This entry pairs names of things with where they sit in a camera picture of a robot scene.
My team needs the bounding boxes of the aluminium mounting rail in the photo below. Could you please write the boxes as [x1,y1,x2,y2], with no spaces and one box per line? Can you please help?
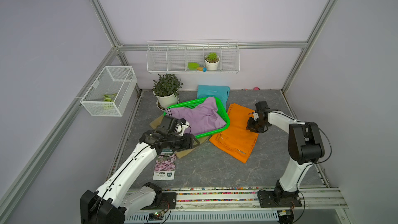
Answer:
[83,187,355,224]

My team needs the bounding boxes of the flower seed packet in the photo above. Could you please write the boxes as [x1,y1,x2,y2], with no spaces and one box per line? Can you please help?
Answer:
[153,152,177,181]

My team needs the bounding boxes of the green toy shovel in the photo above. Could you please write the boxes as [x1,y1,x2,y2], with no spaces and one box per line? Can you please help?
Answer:
[188,62,207,72]

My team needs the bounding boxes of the white wire wall shelf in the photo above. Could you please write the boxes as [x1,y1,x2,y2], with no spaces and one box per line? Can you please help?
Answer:
[146,40,240,74]

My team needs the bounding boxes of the large potted plant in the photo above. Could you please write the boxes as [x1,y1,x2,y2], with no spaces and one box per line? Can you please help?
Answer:
[152,74,183,110]

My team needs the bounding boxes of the green plastic basket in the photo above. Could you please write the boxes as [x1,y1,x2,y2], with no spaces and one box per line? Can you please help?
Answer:
[163,96,231,140]

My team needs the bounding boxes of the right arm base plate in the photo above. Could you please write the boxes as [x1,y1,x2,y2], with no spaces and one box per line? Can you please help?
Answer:
[257,188,302,209]

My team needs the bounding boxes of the teal folded pants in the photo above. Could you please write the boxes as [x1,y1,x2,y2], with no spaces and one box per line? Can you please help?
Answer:
[197,85,230,109]

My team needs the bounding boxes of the orange pants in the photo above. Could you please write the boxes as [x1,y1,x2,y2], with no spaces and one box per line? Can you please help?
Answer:
[209,103,259,163]

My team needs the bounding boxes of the khaki pants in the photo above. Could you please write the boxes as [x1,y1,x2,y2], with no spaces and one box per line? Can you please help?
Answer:
[149,115,210,159]

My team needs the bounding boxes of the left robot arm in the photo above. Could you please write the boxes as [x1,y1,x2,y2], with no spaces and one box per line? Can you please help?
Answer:
[80,130,200,224]

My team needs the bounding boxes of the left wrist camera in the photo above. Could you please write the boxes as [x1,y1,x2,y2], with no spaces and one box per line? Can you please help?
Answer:
[155,115,191,136]

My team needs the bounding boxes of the purple pants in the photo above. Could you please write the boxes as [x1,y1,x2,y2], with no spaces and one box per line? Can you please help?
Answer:
[165,97,227,136]

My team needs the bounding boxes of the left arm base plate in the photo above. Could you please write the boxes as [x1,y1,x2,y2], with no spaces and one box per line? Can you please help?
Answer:
[143,192,177,210]

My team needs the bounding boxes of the small potted succulent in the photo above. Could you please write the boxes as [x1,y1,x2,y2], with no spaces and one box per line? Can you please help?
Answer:
[205,52,220,71]

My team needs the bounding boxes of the white wire side basket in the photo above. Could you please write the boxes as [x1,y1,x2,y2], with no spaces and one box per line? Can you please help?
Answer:
[80,66,137,117]

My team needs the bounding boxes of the green item in side basket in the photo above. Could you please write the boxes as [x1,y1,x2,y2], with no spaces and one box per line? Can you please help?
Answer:
[103,93,117,110]

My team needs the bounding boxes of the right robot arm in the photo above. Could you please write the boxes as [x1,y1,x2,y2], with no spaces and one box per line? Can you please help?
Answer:
[246,108,331,204]

